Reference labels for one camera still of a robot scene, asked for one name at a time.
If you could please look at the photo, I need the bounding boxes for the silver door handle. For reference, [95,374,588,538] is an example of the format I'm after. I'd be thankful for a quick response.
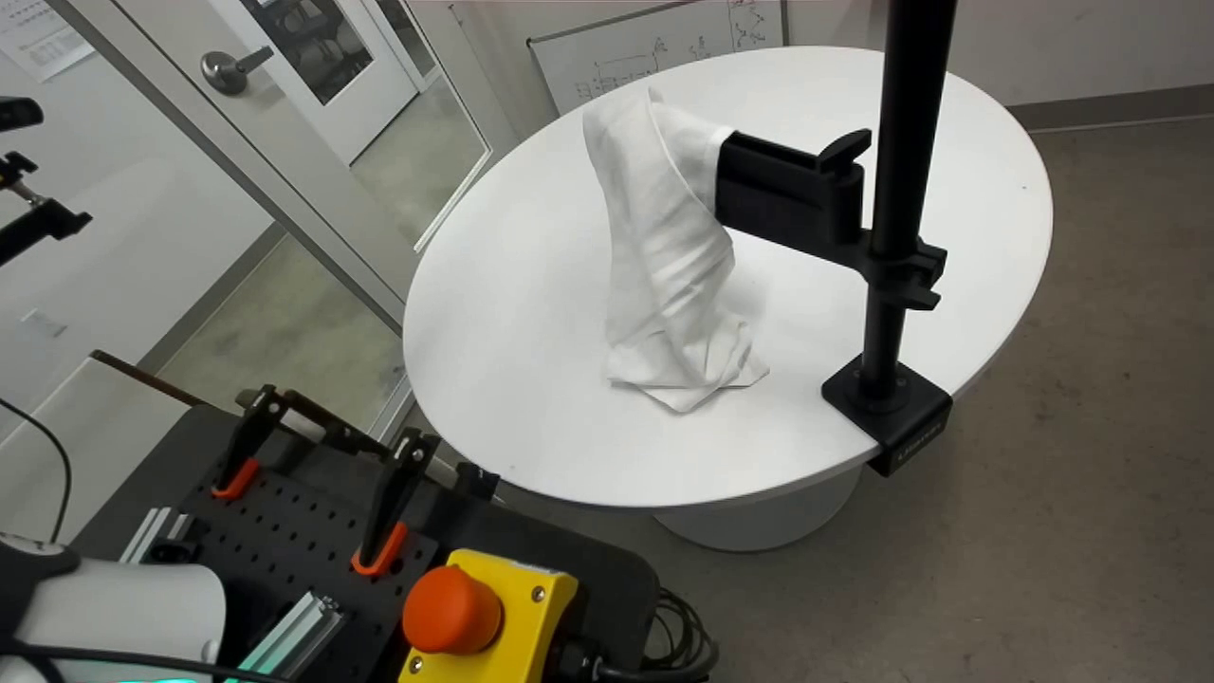
[199,42,278,99]

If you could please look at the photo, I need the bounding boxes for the silver aluminium extrusion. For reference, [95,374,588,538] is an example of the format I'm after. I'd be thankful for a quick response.
[231,588,344,683]
[115,505,201,569]

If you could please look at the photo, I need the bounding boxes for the thin black cable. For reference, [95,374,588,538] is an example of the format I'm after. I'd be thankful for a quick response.
[0,395,75,546]

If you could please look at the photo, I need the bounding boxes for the black clamp with orange handle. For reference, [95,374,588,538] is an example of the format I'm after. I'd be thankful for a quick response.
[210,381,391,505]
[350,428,502,585]

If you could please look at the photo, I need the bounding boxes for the white paper notice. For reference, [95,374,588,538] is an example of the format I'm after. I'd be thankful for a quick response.
[0,0,100,84]

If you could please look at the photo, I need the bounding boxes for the black clamp-on stand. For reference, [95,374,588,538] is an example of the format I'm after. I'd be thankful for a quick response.
[712,0,962,483]

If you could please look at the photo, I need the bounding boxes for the black coiled cables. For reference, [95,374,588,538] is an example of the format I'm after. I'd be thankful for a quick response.
[626,585,722,683]

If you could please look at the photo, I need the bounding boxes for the white door with window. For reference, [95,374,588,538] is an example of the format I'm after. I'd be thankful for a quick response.
[110,0,427,165]

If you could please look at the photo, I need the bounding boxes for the black perforated base board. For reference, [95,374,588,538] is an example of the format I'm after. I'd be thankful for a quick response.
[67,403,660,683]

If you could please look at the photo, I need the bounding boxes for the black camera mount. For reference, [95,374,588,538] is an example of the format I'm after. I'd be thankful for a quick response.
[0,96,95,269]

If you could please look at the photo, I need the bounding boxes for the white towel with blue stripes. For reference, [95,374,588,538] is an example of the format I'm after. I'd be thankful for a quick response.
[580,88,773,416]

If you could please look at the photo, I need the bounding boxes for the yellow emergency stop box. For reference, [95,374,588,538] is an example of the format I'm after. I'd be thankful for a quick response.
[393,546,584,683]

